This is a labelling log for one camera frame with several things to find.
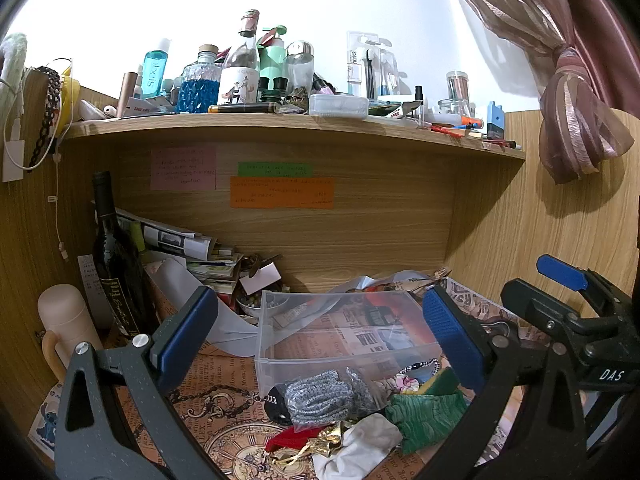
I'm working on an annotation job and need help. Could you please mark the green knitted cloth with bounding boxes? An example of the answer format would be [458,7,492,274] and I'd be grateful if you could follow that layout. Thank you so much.
[385,367,469,455]

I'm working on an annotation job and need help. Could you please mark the black beaded bracelet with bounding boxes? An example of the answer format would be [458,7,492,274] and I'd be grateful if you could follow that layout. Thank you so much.
[397,356,444,378]

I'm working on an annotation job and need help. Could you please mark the silver knitted item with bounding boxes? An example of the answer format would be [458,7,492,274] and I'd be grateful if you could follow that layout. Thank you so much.
[279,367,384,430]

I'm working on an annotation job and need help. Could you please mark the floral fabric scrunchie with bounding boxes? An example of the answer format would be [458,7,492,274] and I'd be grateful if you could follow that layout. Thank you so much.
[394,373,421,394]

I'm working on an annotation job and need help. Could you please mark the cream thermos mug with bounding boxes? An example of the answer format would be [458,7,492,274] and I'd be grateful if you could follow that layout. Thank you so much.
[37,284,103,384]

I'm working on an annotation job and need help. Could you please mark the white crumpled cloth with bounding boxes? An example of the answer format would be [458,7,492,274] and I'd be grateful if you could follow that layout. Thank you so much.
[312,413,402,480]

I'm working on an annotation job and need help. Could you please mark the dark wine bottle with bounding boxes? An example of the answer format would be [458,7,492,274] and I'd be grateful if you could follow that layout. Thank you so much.
[92,171,160,339]

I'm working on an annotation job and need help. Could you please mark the blue box on shelf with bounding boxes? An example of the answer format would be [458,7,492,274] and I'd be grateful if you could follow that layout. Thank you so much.
[486,101,506,140]

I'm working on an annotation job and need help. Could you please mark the large white paper sheet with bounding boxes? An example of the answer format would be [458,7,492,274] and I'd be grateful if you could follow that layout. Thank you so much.
[145,259,257,358]

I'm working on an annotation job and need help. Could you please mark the stack of books and papers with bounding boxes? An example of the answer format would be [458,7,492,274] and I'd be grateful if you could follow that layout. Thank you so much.
[186,243,247,307]

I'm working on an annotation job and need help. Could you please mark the rolled newspaper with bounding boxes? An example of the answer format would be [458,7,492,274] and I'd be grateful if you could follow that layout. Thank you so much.
[116,208,216,261]

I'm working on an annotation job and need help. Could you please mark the clear plastic storage box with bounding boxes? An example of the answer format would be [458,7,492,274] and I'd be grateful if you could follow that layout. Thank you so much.
[255,290,442,396]

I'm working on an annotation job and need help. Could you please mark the small white card box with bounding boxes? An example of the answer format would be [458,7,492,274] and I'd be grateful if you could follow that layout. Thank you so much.
[240,262,281,295]

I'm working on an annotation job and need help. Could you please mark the pink striped curtain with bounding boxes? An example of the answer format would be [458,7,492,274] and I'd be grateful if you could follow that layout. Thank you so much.
[464,0,639,184]

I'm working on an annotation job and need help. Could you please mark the orange sticky note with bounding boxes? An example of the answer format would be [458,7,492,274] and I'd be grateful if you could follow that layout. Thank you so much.
[230,177,335,209]

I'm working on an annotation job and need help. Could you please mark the pink sticky note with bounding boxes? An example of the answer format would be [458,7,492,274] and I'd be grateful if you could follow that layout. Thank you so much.
[150,144,216,192]

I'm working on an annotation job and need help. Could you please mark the clear rectangular plastic case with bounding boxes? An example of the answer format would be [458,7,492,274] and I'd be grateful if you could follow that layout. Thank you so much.
[309,93,369,119]

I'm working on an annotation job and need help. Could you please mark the wooden shelf board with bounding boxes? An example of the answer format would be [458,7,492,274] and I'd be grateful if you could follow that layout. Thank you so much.
[68,113,526,162]

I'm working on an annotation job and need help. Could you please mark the green sticky note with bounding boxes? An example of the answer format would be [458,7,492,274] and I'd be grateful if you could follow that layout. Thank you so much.
[238,162,314,178]

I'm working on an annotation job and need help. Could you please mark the mint green pump bottle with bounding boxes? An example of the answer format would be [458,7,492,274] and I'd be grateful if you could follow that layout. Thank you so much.
[258,25,288,90]

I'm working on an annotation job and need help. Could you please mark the blue liquid glass bottle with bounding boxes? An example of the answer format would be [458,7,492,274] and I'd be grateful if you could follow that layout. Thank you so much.
[176,44,221,114]

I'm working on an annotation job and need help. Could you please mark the clear illustrated label bottle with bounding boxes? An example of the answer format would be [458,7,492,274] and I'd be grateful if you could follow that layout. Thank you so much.
[217,9,260,105]

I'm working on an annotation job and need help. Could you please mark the teal spray bottle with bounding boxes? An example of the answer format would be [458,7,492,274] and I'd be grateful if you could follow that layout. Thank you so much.
[141,38,170,99]

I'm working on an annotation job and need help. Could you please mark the white charger with cable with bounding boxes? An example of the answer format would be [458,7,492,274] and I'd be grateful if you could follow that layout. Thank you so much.
[2,56,79,174]

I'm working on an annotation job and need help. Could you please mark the black chain headband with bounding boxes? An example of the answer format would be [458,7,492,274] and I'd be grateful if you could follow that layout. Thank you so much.
[28,66,62,172]

